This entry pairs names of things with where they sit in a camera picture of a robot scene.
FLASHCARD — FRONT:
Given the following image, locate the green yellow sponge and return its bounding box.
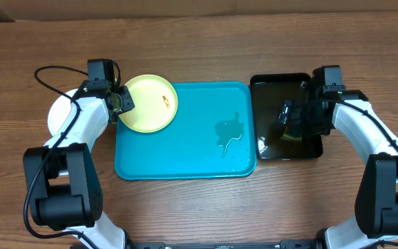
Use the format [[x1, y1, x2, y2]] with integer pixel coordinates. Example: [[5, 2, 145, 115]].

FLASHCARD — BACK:
[[281, 126, 302, 141]]

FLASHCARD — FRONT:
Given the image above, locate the black water tray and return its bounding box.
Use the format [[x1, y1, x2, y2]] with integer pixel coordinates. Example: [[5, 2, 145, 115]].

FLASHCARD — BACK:
[[250, 73, 323, 160]]

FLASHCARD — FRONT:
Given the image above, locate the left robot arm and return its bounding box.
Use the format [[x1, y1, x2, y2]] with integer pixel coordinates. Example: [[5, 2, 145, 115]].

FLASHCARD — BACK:
[[23, 87, 134, 248]]

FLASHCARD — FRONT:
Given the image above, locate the white plate front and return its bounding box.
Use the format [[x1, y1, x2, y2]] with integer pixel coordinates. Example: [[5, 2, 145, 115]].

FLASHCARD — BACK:
[[47, 95, 71, 136]]

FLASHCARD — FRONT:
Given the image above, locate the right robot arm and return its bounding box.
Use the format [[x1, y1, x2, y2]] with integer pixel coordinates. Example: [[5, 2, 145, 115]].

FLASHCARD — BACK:
[[278, 90, 398, 248]]

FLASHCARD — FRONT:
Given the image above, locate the lime green plate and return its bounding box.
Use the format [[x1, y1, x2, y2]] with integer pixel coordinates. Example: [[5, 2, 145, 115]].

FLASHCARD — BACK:
[[119, 74, 178, 133]]

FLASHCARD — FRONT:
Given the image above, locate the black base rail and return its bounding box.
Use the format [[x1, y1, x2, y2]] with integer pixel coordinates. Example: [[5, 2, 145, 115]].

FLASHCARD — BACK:
[[124, 239, 327, 249]]

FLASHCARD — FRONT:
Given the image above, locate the teal plastic tray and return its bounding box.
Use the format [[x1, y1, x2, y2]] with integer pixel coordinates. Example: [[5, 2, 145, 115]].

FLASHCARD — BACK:
[[115, 82, 257, 181]]

